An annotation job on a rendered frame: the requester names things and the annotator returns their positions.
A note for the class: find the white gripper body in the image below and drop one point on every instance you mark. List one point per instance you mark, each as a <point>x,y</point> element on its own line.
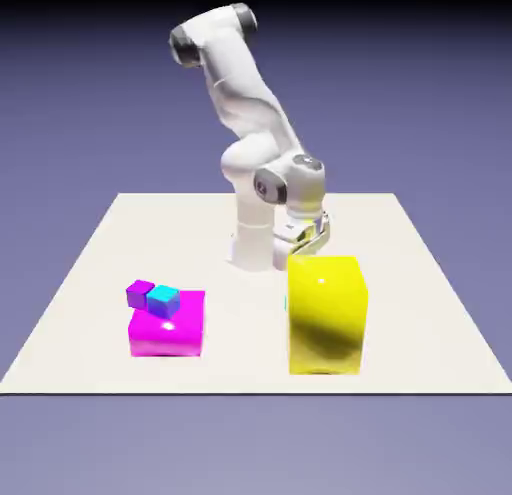
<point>294,241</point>

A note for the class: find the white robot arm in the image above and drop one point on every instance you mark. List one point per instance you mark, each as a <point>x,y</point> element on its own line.
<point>248,99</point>

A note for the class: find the small cyan cube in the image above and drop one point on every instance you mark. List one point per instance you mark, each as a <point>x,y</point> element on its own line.
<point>163,301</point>

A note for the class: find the small purple cube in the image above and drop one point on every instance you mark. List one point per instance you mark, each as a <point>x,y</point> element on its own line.
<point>138,295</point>

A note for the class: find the large yellow box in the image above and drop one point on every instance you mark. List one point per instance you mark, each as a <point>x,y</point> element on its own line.
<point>326,315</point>

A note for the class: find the large magenta box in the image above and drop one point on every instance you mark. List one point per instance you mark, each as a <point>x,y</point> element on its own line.
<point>168,333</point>

